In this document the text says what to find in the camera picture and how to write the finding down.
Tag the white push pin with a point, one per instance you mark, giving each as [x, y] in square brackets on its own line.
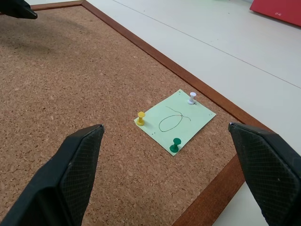
[192, 98]

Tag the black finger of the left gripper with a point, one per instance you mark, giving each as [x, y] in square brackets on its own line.
[16, 9]

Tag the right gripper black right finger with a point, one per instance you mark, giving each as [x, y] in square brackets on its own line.
[270, 169]

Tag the cork board with wooden frame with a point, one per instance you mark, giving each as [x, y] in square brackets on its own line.
[77, 94]

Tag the yellow push pin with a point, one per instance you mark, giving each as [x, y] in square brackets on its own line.
[141, 118]

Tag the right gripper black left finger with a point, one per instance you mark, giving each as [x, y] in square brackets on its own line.
[58, 179]

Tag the light green paper note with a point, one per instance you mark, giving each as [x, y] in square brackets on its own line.
[175, 121]

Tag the red flat object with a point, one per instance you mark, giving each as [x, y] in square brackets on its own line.
[278, 10]

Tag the green push pin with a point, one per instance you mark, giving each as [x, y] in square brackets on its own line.
[175, 145]

